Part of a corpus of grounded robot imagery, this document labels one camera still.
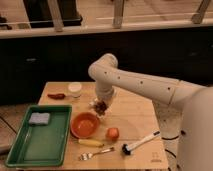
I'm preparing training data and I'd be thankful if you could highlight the white dish brush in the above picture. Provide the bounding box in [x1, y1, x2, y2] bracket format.
[122, 131, 160, 155]

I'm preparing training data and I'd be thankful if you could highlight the orange tomato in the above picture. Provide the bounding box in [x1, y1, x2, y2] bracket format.
[106, 127, 119, 141]

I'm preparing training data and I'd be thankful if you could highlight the dark grape bunch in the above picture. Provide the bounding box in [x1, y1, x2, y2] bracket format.
[93, 101, 107, 115]

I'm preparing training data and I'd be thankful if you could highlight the red bowl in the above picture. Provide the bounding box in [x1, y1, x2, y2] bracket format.
[70, 112, 100, 139]

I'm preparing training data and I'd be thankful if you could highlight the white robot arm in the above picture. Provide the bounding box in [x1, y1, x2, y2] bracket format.
[88, 53, 213, 171]

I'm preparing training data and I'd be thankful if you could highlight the metal fork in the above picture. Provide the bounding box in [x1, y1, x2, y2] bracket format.
[78, 147, 115, 161]

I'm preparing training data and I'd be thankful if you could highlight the white cup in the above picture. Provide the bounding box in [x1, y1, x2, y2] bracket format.
[68, 82, 82, 98]

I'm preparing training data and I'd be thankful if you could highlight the yellow banana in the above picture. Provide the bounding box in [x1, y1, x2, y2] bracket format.
[78, 139, 104, 147]

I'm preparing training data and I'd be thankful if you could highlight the wooden table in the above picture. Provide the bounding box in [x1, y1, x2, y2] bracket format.
[24, 81, 170, 171]

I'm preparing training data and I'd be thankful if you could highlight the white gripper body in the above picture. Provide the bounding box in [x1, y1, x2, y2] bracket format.
[96, 88, 116, 106]

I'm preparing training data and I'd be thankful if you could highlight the green plastic tray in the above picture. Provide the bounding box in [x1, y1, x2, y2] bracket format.
[6, 105, 72, 168]

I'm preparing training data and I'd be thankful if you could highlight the blue sponge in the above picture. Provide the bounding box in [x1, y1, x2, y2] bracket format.
[29, 113, 50, 125]

